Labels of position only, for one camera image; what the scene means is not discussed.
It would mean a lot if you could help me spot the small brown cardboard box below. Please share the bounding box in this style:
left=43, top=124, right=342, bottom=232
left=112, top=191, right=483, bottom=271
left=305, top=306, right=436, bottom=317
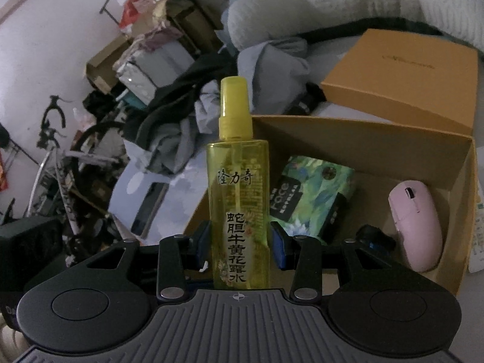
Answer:
left=85, top=37, right=134, bottom=93

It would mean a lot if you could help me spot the yellow spray bottle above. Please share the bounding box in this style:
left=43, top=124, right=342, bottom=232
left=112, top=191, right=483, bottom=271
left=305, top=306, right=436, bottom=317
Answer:
left=206, top=77, right=270, bottom=291

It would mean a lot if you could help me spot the green floral packet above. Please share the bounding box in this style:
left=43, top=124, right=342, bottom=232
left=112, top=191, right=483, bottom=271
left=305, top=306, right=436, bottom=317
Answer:
left=268, top=155, right=356, bottom=244

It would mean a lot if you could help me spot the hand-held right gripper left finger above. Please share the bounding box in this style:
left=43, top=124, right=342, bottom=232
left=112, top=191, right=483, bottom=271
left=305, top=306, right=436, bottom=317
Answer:
left=86, top=221, right=211, bottom=304

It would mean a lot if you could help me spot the yellow cardboard box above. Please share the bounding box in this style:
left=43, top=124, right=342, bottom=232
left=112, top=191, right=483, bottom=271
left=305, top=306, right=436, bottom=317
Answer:
left=183, top=113, right=479, bottom=297

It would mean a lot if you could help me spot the red plastic bag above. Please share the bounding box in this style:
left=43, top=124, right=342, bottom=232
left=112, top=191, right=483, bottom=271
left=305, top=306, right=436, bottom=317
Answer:
left=119, top=0, right=152, bottom=35

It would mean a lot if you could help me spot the pink computer mouse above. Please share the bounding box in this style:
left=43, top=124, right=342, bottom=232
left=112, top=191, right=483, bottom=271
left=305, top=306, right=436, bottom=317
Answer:
left=389, top=181, right=443, bottom=273

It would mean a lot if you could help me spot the white remote control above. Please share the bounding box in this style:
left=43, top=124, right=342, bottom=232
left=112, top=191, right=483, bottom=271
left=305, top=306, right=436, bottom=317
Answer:
left=467, top=181, right=484, bottom=273

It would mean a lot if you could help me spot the silver foil bag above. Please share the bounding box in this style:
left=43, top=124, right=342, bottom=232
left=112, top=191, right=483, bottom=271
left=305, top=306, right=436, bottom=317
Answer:
left=114, top=41, right=198, bottom=107

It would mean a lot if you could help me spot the black and blue clip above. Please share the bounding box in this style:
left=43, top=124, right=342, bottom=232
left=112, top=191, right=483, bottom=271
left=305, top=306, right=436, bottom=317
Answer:
left=355, top=225, right=396, bottom=251

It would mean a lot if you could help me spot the bicycle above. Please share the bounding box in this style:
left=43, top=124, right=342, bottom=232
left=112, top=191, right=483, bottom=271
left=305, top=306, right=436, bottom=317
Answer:
left=0, top=94, right=131, bottom=237

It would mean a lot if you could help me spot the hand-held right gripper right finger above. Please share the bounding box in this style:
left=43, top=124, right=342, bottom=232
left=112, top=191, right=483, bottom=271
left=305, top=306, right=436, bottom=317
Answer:
left=269, top=221, right=394, bottom=304

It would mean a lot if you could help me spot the yellow cardboard box lid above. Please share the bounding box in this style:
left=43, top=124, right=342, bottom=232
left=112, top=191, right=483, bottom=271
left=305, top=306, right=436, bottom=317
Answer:
left=319, top=28, right=479, bottom=135

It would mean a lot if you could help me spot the blue-grey clothes pile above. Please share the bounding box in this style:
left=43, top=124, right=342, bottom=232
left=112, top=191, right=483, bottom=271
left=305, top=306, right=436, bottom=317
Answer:
left=125, top=0, right=311, bottom=175

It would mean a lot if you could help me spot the large brown cardboard box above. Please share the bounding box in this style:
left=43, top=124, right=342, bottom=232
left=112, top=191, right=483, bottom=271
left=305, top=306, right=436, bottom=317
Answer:
left=150, top=0, right=224, bottom=58

